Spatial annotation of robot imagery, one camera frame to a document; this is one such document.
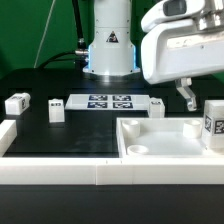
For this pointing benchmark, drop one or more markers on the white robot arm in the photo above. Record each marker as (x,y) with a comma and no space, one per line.
(183,39)

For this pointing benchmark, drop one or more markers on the white square tabletop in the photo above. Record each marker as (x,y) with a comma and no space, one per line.
(160,137)

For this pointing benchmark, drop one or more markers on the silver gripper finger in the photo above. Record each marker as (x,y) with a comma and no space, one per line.
(183,87)

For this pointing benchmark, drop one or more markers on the white U-shaped obstacle fence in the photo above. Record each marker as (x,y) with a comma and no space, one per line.
(103,171)

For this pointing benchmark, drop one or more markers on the white marker base plate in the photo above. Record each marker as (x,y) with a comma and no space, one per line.
(107,102)

